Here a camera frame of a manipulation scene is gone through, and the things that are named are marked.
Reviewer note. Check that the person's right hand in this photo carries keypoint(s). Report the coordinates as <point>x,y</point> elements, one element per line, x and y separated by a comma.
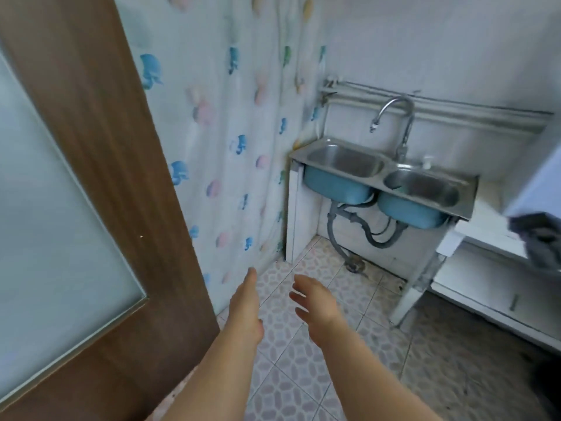
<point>322,315</point>

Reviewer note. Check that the person's left hand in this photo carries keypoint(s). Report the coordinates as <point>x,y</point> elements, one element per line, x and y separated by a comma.
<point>245,320</point>

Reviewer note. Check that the person's right forearm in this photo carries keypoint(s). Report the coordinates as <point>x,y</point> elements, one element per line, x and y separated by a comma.
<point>372,385</point>

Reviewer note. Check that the person's left forearm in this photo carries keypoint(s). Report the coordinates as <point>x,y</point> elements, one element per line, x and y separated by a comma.
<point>214,385</point>

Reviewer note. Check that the grey drain pipes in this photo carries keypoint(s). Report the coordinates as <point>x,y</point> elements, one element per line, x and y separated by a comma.
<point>335,232</point>

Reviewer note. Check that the white tiled sink support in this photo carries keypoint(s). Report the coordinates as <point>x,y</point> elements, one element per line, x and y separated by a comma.
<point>298,214</point>

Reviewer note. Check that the brown wooden door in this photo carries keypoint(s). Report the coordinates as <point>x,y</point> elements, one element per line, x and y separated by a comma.
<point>144,214</point>

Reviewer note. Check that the stainless double sink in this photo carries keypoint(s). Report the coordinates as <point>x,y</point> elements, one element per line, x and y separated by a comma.
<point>346,159</point>

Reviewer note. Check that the white tiled shelf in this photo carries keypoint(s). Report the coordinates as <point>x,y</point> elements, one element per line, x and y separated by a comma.
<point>482,312</point>

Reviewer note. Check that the white soap pump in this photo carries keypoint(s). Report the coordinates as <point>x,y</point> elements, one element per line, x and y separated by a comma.
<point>427,163</point>

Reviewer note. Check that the chrome faucet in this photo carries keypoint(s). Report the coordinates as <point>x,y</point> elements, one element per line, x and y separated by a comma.
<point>405,140</point>

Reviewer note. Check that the dark grey cloth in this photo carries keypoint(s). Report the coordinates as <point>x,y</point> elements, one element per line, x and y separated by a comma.
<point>539,241</point>

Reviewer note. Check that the white water dispenser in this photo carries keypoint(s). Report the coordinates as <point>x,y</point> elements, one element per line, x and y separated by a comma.
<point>539,184</point>

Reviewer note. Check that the group of white wall pipes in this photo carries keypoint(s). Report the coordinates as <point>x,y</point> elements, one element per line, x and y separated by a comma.
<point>460,116</point>

